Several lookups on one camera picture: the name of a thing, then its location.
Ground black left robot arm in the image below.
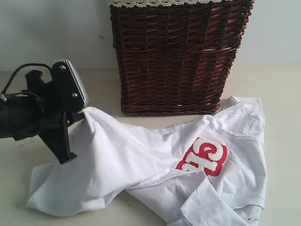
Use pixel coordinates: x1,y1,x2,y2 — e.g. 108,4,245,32
0,70,84,164

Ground white t-shirt red patch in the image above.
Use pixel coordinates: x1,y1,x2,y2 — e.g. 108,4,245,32
27,96,267,226

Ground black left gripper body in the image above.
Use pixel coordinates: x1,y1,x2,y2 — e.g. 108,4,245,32
13,70,67,140

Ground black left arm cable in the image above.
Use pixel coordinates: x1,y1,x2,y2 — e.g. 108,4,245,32
0,63,52,95

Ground dark brown wicker basket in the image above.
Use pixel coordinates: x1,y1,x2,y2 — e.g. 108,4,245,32
109,0,254,116

